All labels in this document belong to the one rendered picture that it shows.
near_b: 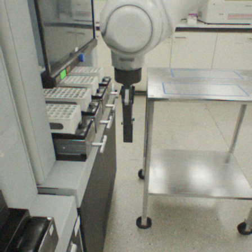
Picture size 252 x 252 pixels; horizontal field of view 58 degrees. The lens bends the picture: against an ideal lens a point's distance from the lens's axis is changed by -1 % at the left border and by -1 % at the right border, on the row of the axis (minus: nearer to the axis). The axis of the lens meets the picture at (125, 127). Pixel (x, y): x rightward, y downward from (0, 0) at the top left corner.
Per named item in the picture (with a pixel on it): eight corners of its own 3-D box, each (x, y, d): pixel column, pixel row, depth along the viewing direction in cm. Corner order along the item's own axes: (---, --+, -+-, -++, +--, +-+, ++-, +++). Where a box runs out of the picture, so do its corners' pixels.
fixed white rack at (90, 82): (25, 96, 97) (22, 82, 94) (35, 88, 106) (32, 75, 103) (94, 98, 95) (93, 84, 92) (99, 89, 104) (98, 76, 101)
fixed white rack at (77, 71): (39, 84, 110) (37, 71, 107) (47, 77, 119) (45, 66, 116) (100, 85, 108) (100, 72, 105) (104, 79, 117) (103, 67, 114)
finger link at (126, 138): (133, 122, 70) (133, 123, 69) (132, 141, 74) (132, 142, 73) (122, 121, 70) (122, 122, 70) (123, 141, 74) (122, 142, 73)
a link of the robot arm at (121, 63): (107, 48, 55) (108, 72, 58) (145, 48, 55) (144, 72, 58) (112, 41, 63) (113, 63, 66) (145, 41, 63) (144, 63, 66)
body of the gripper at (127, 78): (115, 62, 66) (116, 93, 70) (112, 71, 58) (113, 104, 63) (142, 62, 65) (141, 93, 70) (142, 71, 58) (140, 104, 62)
